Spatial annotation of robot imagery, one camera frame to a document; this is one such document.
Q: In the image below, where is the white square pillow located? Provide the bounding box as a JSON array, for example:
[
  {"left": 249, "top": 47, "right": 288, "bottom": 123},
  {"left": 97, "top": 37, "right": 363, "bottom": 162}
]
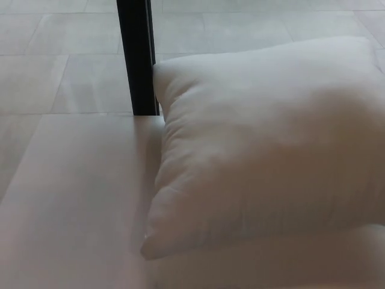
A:
[{"left": 140, "top": 36, "right": 385, "bottom": 261}]

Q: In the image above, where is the black metal post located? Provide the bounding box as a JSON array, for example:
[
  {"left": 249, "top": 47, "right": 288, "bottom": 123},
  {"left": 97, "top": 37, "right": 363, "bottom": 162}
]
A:
[{"left": 116, "top": 0, "right": 161, "bottom": 117}]

